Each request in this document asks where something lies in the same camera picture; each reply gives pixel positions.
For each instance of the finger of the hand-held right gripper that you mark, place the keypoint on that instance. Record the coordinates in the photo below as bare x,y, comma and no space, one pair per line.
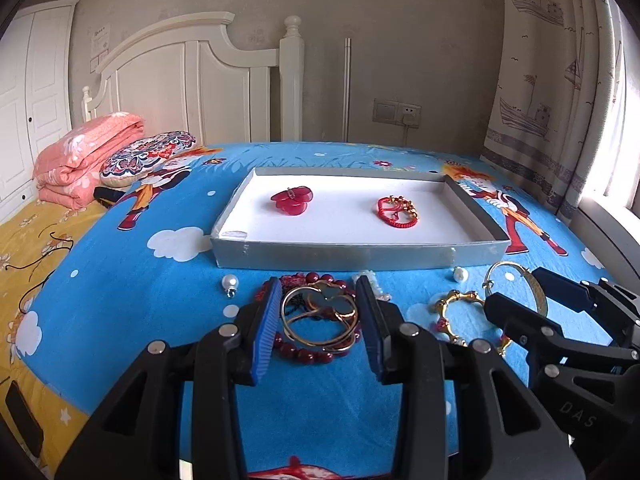
562,287
515,317

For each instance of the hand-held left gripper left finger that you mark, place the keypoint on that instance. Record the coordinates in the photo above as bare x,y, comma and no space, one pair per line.
265,330

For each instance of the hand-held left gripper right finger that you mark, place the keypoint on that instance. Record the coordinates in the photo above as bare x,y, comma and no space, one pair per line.
367,330

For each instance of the pale jade pendant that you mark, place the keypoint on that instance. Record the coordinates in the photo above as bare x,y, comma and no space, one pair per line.
382,295

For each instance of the gold clover bangle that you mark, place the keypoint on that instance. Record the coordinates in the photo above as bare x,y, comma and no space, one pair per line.
327,286

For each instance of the white pearl pendant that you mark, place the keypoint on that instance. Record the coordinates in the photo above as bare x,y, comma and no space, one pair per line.
230,281
459,274

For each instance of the grey shallow cardboard tray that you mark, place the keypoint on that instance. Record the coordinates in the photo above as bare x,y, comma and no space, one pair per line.
340,220

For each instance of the blue printed blanket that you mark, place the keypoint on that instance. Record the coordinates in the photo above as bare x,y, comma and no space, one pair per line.
150,285

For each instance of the ship print curtain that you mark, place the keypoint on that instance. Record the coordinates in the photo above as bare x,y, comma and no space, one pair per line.
540,85

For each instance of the patterned round pillow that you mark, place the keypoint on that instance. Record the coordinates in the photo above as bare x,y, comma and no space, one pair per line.
145,152

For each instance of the silver metal pole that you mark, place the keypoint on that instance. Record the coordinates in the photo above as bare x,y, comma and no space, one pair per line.
347,90

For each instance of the yellow bedsheet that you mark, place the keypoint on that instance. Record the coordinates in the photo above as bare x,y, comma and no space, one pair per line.
30,270

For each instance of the folded pink quilt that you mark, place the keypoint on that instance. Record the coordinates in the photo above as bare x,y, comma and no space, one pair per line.
85,155

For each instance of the black phone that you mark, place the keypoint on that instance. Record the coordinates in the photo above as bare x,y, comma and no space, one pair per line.
22,417

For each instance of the white wooden headboard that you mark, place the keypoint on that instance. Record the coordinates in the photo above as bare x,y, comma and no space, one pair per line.
165,75

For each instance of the white wardrobe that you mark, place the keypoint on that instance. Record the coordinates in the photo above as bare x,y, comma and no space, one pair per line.
30,100

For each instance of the wall light switch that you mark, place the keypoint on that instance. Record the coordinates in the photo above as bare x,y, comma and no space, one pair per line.
385,111

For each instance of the wall power socket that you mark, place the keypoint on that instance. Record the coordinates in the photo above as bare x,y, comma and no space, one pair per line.
412,107

